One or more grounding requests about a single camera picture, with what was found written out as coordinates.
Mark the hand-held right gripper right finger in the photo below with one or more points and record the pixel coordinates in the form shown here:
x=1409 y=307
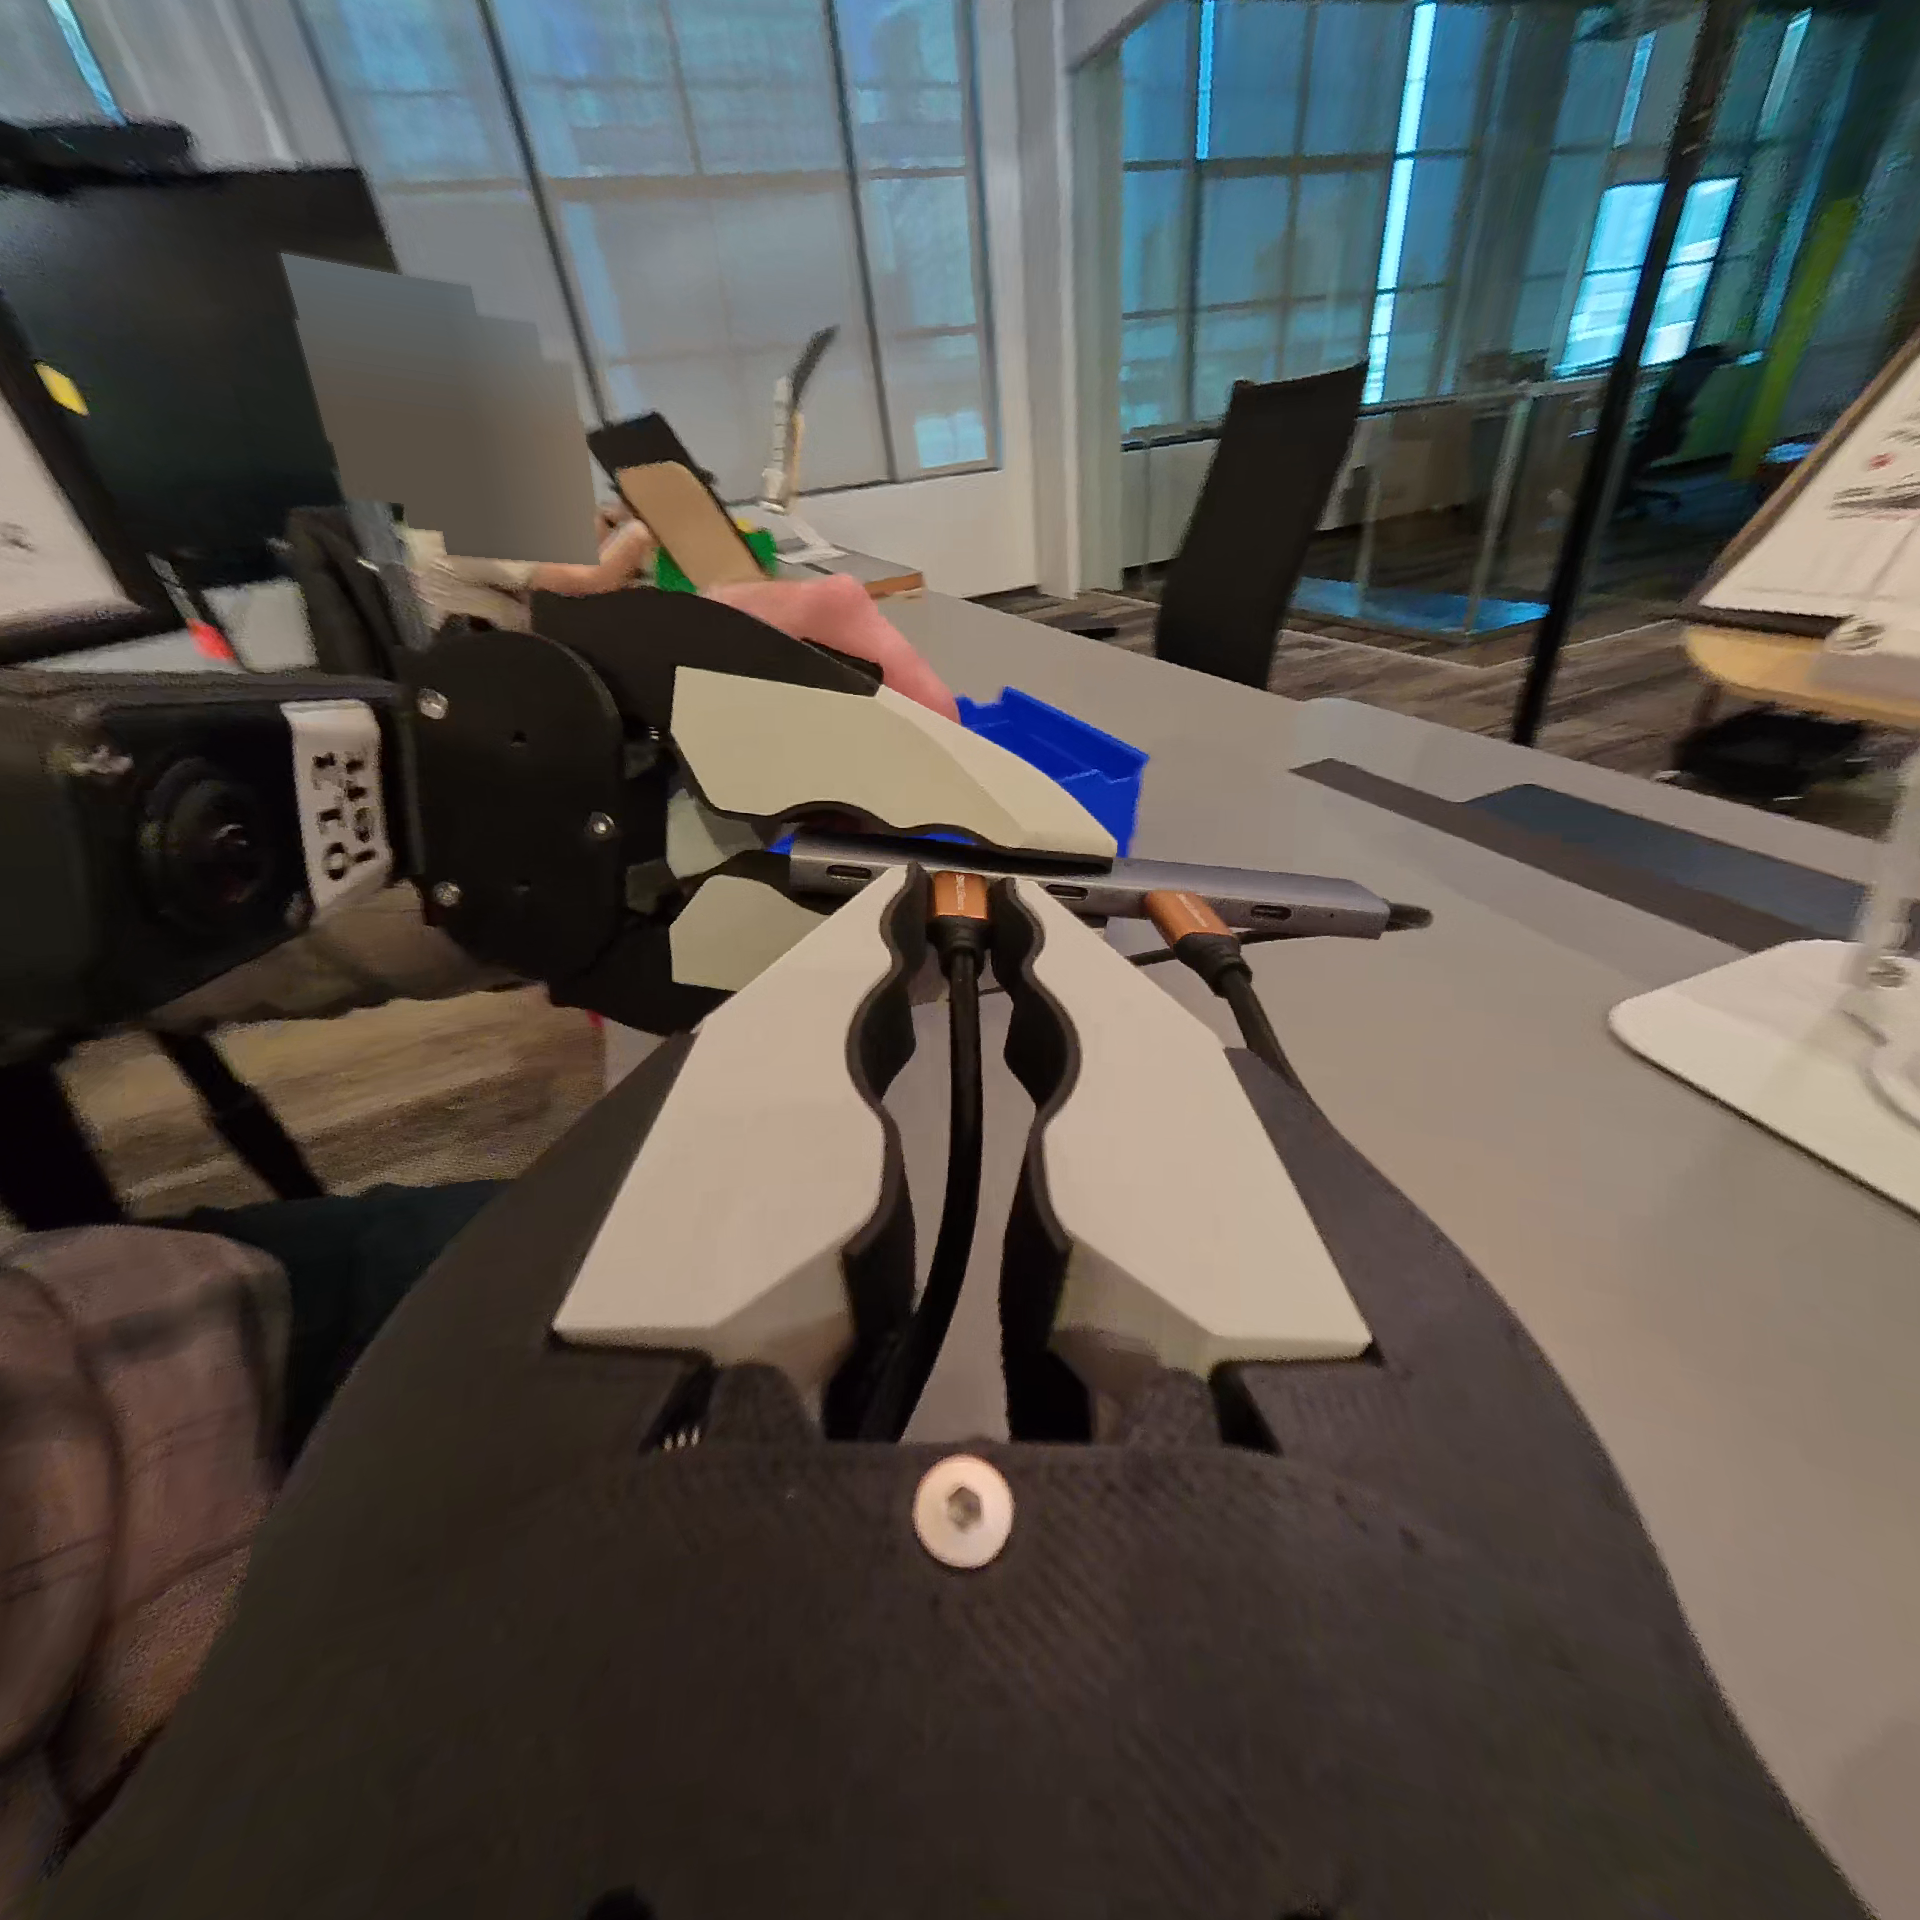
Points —
x=1186 y=1187

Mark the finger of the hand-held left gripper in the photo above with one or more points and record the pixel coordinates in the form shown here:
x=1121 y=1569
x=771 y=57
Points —
x=871 y=766
x=737 y=930

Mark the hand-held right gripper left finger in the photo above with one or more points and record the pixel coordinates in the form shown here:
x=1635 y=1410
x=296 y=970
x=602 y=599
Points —
x=737 y=1187

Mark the dark USB hub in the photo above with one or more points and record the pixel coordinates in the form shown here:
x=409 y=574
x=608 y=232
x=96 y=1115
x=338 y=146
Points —
x=1291 y=895

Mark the person's left hand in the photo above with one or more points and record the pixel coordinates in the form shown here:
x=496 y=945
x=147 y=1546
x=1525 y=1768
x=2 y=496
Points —
x=826 y=624

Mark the person's dark trouser leg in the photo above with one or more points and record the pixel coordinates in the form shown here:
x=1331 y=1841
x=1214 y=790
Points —
x=331 y=1260

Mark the black office chair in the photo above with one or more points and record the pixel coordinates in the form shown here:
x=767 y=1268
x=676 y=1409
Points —
x=1261 y=527

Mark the framed marker sign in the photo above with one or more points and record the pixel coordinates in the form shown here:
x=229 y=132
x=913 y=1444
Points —
x=46 y=511

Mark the black monitor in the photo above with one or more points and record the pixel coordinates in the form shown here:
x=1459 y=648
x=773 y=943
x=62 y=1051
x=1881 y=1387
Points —
x=181 y=330

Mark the white stand base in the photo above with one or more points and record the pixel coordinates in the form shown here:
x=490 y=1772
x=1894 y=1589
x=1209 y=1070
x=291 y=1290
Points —
x=1741 y=1036

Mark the printed instruction sheet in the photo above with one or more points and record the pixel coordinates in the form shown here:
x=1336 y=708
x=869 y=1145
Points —
x=1846 y=527

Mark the black metal post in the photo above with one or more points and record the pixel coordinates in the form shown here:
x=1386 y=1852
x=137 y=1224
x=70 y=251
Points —
x=1621 y=390

